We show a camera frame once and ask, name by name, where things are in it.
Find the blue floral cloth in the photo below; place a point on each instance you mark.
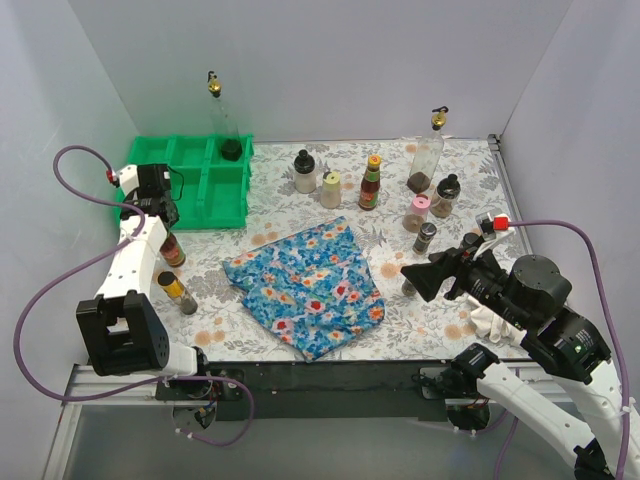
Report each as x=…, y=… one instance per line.
x=313, y=289

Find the green plastic compartment bin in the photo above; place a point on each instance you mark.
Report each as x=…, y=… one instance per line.
x=210, y=192

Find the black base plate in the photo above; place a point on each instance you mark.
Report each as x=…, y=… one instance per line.
x=418, y=389

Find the tall oil bottle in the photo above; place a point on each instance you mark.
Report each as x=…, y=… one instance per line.
x=228, y=142
x=428, y=153

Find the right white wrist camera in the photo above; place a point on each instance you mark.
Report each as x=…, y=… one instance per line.
x=495, y=228

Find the yellow-label spice tube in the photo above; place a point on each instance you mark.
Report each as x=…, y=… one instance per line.
x=177, y=292

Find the black-cap glass spice jar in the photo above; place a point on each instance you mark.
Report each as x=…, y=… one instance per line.
x=445, y=196

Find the yellow-cap spice shaker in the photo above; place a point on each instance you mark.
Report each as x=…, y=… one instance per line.
x=331, y=190

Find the black-cap white powder shaker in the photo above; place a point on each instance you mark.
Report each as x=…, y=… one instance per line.
x=304, y=172

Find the pink-cap spice shaker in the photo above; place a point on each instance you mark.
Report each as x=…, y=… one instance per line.
x=416, y=213

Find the red sauce bottle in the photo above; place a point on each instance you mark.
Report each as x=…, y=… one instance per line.
x=172, y=252
x=370, y=184

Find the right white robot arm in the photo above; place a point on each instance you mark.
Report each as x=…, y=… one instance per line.
x=603, y=443

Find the white crumpled cloth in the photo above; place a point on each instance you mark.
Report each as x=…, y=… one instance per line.
x=490, y=326

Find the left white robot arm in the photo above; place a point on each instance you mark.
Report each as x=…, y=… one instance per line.
x=121, y=330

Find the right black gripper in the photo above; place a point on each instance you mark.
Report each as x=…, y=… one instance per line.
x=454, y=278

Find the small black-cap pepper jar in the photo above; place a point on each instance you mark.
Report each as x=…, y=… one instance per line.
x=408, y=288

